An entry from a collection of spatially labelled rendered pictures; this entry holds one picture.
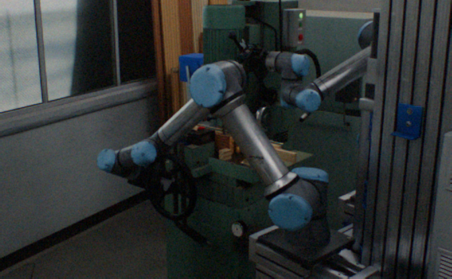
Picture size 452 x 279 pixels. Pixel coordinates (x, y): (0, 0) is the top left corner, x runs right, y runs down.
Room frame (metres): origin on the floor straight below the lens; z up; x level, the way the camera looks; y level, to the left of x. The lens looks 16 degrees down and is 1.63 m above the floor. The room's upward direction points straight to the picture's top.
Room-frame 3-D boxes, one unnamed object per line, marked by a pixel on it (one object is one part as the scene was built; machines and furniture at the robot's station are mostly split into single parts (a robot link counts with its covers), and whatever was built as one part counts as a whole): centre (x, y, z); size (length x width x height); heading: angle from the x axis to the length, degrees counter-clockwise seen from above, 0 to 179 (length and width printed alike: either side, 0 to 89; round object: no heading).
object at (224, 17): (2.31, 0.01, 1.35); 0.18 x 0.18 x 0.31
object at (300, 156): (2.40, -0.06, 0.76); 0.57 x 0.45 x 0.09; 140
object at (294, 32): (2.47, -0.30, 1.40); 0.10 x 0.06 x 0.16; 140
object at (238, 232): (1.98, -0.05, 0.65); 0.06 x 0.04 x 0.08; 50
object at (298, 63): (1.95, -0.24, 1.31); 0.11 x 0.08 x 0.09; 50
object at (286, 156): (2.25, -0.06, 0.92); 0.54 x 0.02 x 0.04; 50
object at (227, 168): (2.24, 0.09, 0.87); 0.61 x 0.30 x 0.06; 50
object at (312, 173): (1.58, -0.25, 0.98); 0.13 x 0.12 x 0.14; 155
